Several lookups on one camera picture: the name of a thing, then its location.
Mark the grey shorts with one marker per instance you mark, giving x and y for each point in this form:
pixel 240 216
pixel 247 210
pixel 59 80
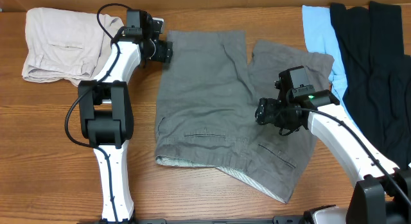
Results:
pixel 206 103

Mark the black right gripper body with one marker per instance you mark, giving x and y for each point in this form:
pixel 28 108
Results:
pixel 270 110

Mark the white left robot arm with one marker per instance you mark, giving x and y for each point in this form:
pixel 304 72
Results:
pixel 106 115

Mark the black garment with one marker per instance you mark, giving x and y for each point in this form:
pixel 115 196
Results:
pixel 378 75

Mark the beige folded shorts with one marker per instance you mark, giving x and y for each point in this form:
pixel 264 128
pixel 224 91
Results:
pixel 66 45

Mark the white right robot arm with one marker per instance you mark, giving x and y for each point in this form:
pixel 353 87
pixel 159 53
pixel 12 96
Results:
pixel 381 190

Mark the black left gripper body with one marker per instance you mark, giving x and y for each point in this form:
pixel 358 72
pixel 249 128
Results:
pixel 158 49

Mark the light blue garment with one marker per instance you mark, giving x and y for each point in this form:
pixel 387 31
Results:
pixel 320 37

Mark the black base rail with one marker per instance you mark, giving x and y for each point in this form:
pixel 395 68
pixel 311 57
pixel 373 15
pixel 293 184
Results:
pixel 221 220

